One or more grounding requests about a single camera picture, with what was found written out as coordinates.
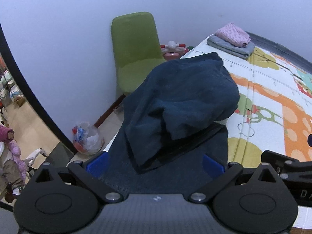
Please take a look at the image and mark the clear plastic bag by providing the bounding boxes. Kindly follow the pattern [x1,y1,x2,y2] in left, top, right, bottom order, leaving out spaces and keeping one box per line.
[72,121,105,155]

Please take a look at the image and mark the grey folded garment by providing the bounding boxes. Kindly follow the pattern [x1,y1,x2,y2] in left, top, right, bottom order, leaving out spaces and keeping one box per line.
[207,35,255,59]

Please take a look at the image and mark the cartoon print play mat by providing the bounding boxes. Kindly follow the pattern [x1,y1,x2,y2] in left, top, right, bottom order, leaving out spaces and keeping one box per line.
[104,36,312,227]

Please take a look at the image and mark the person in pink clothes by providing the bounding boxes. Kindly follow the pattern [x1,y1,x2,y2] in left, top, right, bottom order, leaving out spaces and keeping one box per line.
[0,124,28,179]

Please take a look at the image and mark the grey fabric fence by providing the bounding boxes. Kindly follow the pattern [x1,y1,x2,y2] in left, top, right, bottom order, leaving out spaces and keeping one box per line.
[244,31,312,69]

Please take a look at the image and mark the green chair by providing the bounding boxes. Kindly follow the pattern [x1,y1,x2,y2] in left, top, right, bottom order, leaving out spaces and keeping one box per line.
[111,12,168,95]

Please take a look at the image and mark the pink folded garment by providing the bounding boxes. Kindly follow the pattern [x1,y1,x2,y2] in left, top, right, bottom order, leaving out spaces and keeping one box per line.
[214,22,251,47]

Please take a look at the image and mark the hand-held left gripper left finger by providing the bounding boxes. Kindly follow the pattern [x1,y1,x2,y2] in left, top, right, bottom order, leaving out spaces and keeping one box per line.
[35,151,123,203]

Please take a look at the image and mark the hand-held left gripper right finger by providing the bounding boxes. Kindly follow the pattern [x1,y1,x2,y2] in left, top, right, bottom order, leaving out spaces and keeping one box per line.
[188,153,281,203]

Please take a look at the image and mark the dark blue jeans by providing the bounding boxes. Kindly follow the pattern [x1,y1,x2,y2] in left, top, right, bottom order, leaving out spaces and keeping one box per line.
[100,52,240,197]

